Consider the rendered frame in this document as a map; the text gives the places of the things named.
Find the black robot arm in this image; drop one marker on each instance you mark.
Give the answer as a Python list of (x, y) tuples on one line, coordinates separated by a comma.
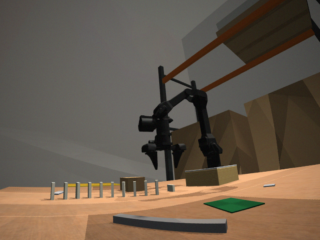
[(207, 142)]

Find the green flat square mat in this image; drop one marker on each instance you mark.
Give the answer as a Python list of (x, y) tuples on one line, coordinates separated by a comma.
[(233, 205)]

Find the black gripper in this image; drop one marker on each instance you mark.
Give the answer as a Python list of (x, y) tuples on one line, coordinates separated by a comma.
[(163, 143)]

